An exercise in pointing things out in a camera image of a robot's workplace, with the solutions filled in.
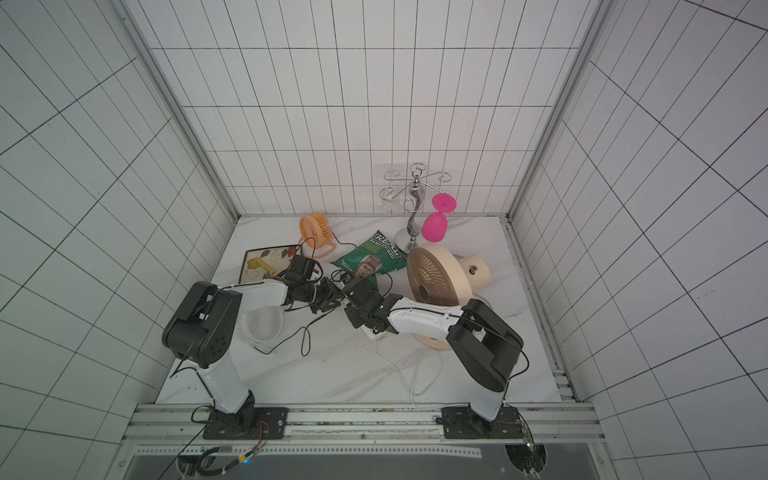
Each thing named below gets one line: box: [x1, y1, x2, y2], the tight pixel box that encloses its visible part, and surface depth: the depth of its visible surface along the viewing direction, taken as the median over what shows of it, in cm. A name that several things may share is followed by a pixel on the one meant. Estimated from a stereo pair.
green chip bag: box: [330, 229, 407, 290], surface depth 99 cm
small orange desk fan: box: [299, 212, 337, 259], surface depth 106 cm
